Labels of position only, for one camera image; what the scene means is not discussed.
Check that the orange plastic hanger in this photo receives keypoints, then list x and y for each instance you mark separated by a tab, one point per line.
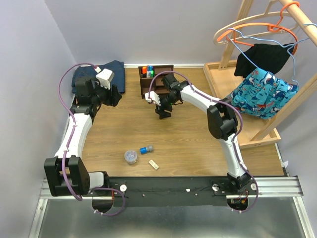
272	20

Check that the clear round pin container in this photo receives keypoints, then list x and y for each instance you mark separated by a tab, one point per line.
131	156

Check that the black garment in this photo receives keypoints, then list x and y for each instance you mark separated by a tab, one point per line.
271	58

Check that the wooden clothes rack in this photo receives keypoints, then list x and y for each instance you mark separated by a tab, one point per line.
222	81

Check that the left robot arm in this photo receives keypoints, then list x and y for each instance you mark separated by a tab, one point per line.
65	172

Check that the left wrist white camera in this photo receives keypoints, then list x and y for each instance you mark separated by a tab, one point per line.
105	77

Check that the beige eraser block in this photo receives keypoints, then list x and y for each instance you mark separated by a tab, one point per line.
153	164

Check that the wrist white camera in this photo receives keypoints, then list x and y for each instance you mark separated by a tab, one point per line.
105	77
152	98

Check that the blue and grey glue stick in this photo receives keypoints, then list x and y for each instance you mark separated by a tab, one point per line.
146	149

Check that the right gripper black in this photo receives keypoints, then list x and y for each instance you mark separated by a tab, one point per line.
159	110

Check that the aluminium frame rail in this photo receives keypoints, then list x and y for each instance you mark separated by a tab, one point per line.
268	187

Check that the orange capped black highlighter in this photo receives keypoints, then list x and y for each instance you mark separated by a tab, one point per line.
144	71

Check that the blue shark print shorts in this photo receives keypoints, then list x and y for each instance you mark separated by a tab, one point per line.
261	94

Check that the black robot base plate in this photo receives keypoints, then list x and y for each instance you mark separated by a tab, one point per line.
172	191

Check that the light blue wire hanger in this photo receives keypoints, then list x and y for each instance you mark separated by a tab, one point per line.
294	62

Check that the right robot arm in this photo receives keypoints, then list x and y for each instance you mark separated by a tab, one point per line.
222	118

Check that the green capped black highlighter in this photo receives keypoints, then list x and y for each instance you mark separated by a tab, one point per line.
151	73

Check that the wooden clothes hanger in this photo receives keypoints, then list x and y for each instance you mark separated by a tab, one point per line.
243	20

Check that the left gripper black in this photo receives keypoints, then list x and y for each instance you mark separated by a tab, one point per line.
112	100

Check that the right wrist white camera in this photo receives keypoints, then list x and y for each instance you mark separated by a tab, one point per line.
152	98

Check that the folded blue jeans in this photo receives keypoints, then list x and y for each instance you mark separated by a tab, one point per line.
117	67

